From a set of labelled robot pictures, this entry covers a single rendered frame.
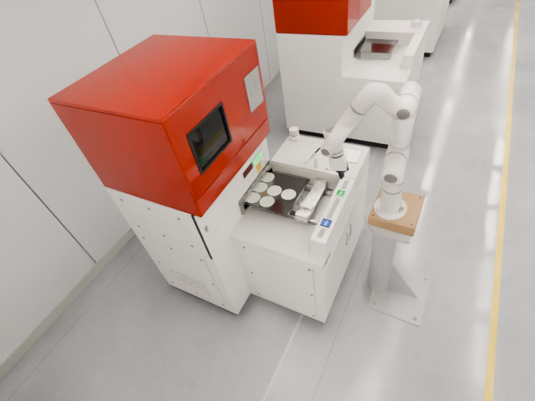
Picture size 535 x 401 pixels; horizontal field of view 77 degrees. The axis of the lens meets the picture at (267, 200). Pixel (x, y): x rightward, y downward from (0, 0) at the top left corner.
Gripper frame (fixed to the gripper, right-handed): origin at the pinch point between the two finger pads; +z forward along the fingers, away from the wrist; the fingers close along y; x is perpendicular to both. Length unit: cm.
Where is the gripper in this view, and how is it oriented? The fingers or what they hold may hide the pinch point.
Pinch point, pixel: (341, 174)
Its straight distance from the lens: 205.8
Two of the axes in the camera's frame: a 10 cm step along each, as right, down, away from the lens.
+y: 8.3, 0.9, -5.5
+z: 3.2, 7.3, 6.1
